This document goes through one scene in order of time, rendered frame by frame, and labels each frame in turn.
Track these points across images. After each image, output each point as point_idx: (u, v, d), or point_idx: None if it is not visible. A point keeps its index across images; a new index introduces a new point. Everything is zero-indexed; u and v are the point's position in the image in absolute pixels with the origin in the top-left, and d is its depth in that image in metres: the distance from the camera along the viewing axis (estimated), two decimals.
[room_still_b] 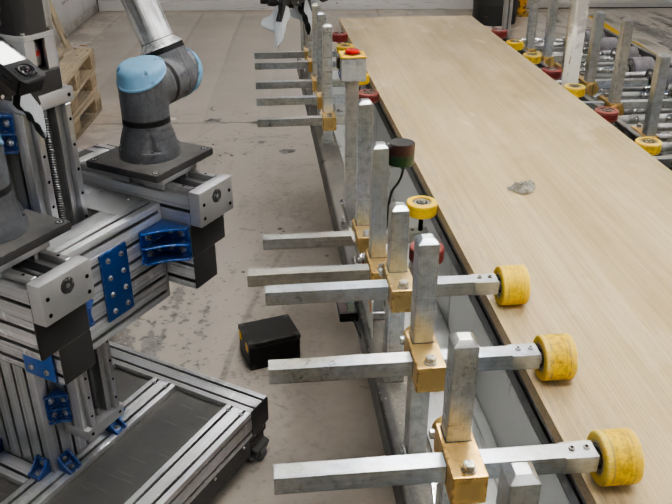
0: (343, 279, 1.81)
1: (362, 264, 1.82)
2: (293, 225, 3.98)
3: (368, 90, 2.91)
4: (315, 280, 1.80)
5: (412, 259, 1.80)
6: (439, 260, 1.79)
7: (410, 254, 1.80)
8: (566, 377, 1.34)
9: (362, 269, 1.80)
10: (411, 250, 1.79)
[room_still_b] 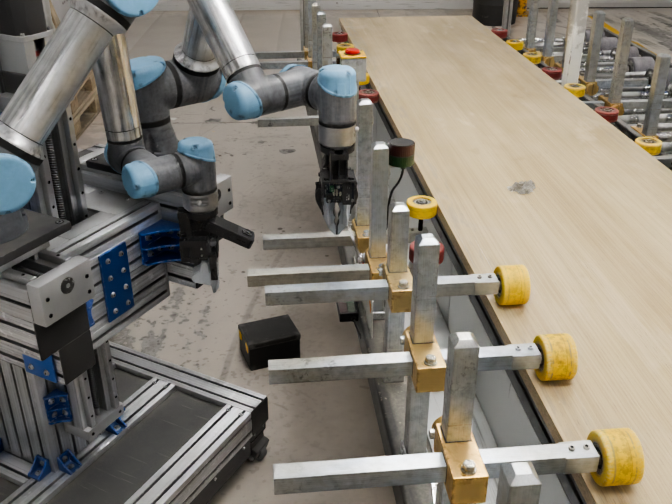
0: (343, 279, 1.81)
1: (362, 264, 1.82)
2: (293, 225, 3.98)
3: (368, 90, 2.91)
4: (315, 280, 1.80)
5: (412, 259, 1.80)
6: (439, 260, 1.79)
7: (410, 254, 1.80)
8: (566, 377, 1.34)
9: (362, 269, 1.80)
10: (411, 250, 1.79)
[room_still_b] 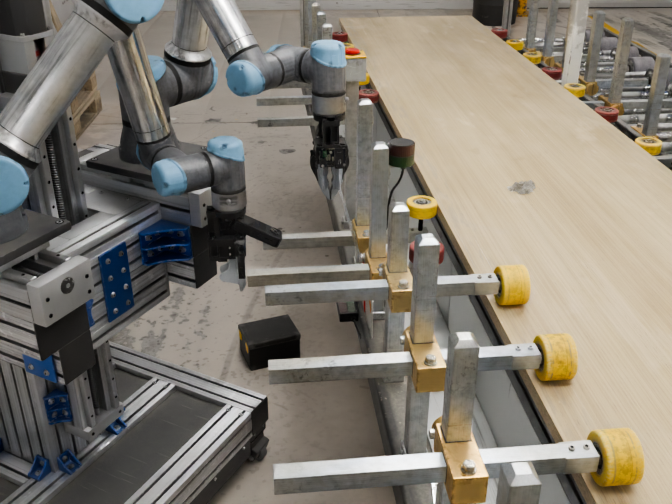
0: (343, 279, 1.81)
1: (362, 264, 1.82)
2: (293, 225, 3.98)
3: (368, 90, 2.91)
4: (315, 280, 1.80)
5: (412, 259, 1.80)
6: (439, 260, 1.79)
7: (410, 254, 1.80)
8: (566, 377, 1.34)
9: (362, 269, 1.80)
10: (411, 250, 1.79)
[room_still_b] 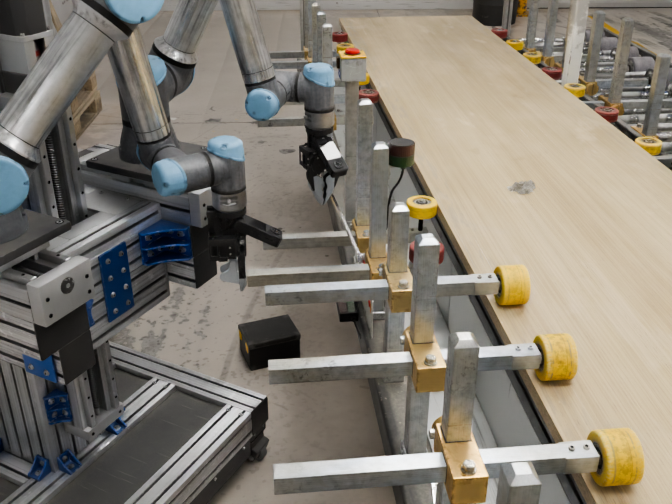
0: (343, 279, 1.81)
1: (362, 264, 1.82)
2: (293, 225, 3.98)
3: (368, 90, 2.91)
4: (315, 280, 1.80)
5: (412, 259, 1.80)
6: (439, 260, 1.79)
7: (410, 254, 1.80)
8: (566, 377, 1.34)
9: (362, 269, 1.80)
10: (411, 250, 1.79)
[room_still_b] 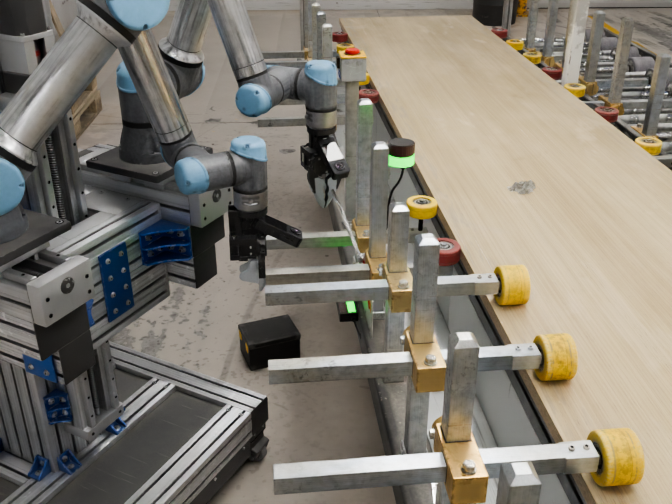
0: (361, 278, 1.81)
1: None
2: (293, 225, 3.98)
3: (368, 90, 2.91)
4: (333, 279, 1.80)
5: None
6: (456, 259, 1.79)
7: None
8: (566, 377, 1.34)
9: None
10: None
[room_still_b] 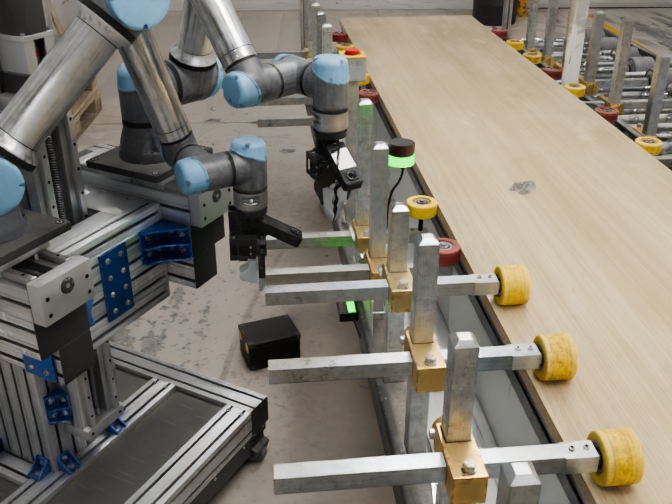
0: (361, 278, 1.81)
1: None
2: (293, 225, 3.98)
3: (368, 90, 2.91)
4: (333, 279, 1.80)
5: None
6: (456, 259, 1.79)
7: None
8: (566, 377, 1.34)
9: None
10: None
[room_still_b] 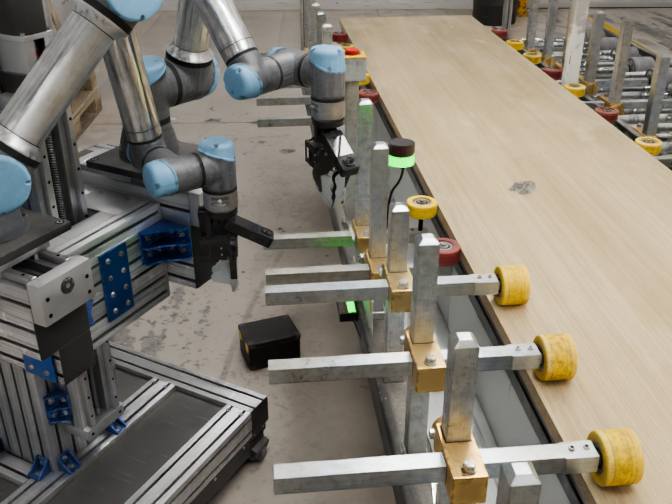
0: (361, 278, 1.81)
1: None
2: (293, 225, 3.98)
3: (368, 90, 2.91)
4: (333, 279, 1.80)
5: None
6: (456, 259, 1.79)
7: None
8: (566, 377, 1.34)
9: None
10: None
